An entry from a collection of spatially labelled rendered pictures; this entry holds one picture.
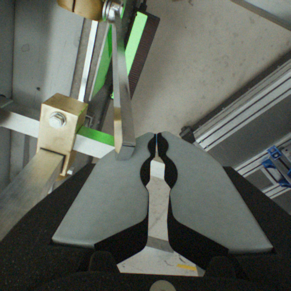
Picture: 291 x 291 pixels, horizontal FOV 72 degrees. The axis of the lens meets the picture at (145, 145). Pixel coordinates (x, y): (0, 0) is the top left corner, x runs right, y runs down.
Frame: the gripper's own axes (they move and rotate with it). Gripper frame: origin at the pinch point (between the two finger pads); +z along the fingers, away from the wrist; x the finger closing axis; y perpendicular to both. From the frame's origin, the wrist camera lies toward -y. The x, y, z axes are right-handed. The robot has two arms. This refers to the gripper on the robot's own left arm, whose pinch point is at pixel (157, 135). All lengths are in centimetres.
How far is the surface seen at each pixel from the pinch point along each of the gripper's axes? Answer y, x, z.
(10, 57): 0.5, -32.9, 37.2
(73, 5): -7.5, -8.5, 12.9
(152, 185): 94, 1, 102
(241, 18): -10, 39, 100
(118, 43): -4.7, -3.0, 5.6
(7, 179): 37, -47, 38
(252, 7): -7.6, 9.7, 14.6
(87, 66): 0.7, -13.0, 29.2
